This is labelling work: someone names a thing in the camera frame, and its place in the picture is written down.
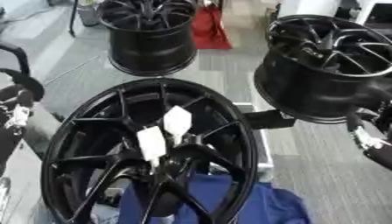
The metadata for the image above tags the large black spoked wheel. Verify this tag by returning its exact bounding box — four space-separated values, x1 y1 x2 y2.
39 78 259 224

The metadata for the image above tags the red bag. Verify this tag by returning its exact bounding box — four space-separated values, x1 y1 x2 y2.
190 3 235 51

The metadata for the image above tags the blue cloth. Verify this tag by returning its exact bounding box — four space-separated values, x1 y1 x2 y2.
117 173 312 224

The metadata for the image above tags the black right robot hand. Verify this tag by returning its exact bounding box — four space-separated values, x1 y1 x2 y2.
344 100 392 172

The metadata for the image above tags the black wheel rim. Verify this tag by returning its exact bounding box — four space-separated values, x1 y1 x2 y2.
252 14 392 124
96 0 200 77

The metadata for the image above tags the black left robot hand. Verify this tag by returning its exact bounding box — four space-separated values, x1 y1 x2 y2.
0 43 46 176

